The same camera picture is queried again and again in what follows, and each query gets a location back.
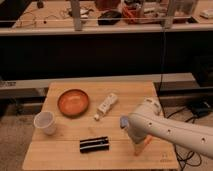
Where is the black hanging cable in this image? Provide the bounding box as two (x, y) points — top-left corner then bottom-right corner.
(157, 27), (167, 95)

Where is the black striped eraser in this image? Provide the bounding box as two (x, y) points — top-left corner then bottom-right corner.
(79, 136), (109, 153)

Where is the grey metal post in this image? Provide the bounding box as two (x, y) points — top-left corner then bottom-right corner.
(70, 0), (82, 31)
(163, 0), (176, 29)

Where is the orange wooden bowl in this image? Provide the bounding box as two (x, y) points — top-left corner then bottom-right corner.
(57, 89), (90, 118)

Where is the grey metal post left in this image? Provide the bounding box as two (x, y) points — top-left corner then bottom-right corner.
(70, 0), (82, 31)

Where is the grey metal post right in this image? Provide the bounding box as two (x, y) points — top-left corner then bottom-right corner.
(163, 0), (176, 29)

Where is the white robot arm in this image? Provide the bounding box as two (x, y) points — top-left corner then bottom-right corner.
(126, 98), (213, 159)

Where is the orange tool on bench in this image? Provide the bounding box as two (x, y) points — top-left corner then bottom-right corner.
(122, 3), (143, 24)

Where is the black power box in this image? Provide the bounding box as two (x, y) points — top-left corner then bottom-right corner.
(188, 101), (212, 118)

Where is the black cable on floor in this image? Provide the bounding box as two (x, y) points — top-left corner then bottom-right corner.
(165, 106), (203, 171)

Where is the white plastic cup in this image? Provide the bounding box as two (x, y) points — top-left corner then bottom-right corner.
(34, 111), (56, 135)

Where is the orange toy carrot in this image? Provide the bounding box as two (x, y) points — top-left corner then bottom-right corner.
(134, 135), (152, 156)

